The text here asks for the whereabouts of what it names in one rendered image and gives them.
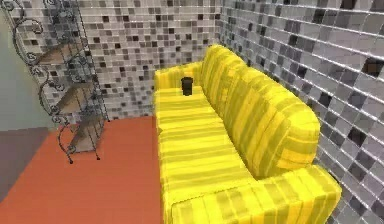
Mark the black cylinder cup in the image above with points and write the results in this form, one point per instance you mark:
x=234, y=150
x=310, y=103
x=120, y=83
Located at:
x=187, y=86

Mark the yellow striped sofa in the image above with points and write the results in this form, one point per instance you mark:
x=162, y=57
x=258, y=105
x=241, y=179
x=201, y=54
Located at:
x=206, y=143

